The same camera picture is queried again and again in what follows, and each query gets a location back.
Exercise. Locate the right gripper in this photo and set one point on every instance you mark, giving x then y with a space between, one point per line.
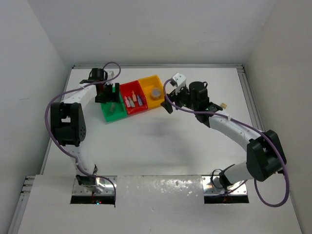
174 97

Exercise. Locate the red plastic bin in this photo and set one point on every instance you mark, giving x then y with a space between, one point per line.
126 90

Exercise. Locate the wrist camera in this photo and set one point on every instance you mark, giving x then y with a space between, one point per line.
110 74
178 81

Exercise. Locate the blue correction tape case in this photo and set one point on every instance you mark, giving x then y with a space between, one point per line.
140 103

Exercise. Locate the orange correction tape case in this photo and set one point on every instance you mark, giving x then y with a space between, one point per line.
134 96

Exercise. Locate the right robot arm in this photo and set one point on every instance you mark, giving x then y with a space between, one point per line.
264 153

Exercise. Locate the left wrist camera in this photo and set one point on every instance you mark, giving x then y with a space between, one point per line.
110 74

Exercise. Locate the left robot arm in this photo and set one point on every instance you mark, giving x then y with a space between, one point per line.
66 125

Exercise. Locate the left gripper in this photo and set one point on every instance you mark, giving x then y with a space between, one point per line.
108 98

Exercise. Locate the aluminium frame rail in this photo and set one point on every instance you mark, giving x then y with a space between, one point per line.
250 99
124 66

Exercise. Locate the pink correction tape case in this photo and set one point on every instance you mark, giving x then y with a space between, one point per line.
127 102

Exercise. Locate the aluminium frame rail right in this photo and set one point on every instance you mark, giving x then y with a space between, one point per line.
250 99

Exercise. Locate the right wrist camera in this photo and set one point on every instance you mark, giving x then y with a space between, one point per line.
178 81

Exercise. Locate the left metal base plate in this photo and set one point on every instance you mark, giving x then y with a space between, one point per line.
84 186

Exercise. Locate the round tape roll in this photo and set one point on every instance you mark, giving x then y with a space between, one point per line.
155 93

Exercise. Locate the green plastic bin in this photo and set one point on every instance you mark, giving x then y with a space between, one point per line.
119 112

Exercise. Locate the aluminium frame rail back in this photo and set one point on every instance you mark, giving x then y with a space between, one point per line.
124 66

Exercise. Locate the green correction tape case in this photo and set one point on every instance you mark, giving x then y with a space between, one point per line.
131 102

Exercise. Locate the grey eraser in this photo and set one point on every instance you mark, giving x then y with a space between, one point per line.
112 108

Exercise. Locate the yellow plastic bin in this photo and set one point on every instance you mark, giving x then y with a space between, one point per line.
147 84

